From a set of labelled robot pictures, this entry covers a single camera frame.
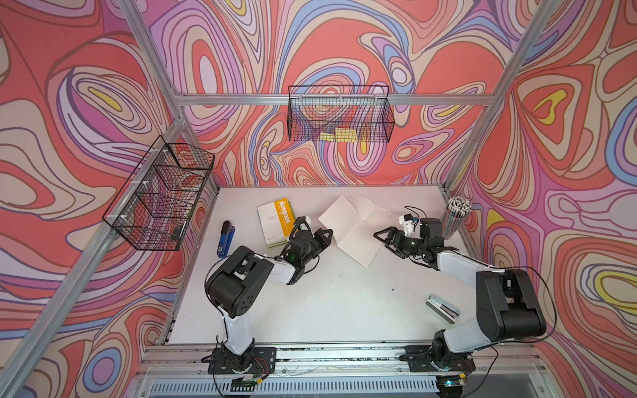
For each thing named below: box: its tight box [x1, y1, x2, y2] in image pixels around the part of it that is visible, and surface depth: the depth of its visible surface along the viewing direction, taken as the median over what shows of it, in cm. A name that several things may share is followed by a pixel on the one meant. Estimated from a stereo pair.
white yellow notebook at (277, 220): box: [257, 197, 296, 248], surface depth 106 cm
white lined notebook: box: [317, 194, 401, 268], surface depth 103 cm
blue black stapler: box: [216, 220, 236, 258], surface depth 101 cm
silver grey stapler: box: [424, 293, 462, 325], surface depth 84 cm
